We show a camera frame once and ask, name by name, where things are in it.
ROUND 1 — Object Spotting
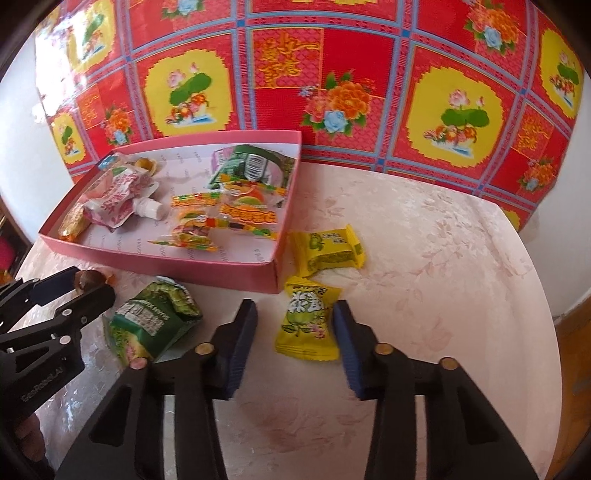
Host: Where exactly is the clear blue-edged candy packet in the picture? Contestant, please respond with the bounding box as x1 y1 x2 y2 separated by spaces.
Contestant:
95 151 134 174

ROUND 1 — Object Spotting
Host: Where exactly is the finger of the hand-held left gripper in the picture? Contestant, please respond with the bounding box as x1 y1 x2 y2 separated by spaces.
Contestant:
0 266 78 320
0 283 116 354

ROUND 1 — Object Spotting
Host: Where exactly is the green snack packet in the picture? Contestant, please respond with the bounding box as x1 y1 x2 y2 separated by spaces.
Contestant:
205 144 296 190
102 275 204 365

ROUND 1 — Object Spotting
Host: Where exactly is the yellow snack packet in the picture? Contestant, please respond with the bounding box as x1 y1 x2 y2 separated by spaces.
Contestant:
287 224 366 278
276 276 343 361

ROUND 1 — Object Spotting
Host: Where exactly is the white red spout pouch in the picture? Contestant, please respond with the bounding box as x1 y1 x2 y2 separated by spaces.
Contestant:
83 167 164 229

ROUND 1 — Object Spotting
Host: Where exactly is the brown jelly cup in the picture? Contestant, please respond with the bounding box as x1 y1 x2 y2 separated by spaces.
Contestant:
75 270 117 292

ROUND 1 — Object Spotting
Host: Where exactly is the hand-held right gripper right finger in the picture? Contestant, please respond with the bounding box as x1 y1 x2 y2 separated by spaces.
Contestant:
332 299 539 480

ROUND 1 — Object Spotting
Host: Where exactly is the yellow cracker packet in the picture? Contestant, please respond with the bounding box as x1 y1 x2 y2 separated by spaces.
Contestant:
58 203 93 243

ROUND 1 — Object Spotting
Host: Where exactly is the pink cardboard box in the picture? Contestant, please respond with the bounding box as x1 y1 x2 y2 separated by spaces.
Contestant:
37 130 303 295

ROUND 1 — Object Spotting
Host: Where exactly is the orange yellow jelly packet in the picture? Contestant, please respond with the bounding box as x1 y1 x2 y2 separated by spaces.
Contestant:
219 181 288 239
148 216 221 253
170 191 223 212

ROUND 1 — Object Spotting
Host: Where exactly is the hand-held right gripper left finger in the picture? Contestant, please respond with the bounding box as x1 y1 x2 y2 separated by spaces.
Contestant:
60 299 258 480

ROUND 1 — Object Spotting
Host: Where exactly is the red floral printed cloth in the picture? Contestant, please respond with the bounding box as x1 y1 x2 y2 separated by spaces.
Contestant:
34 0 585 232

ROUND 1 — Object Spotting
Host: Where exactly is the person's left hand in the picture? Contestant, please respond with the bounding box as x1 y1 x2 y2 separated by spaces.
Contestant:
13 413 51 464

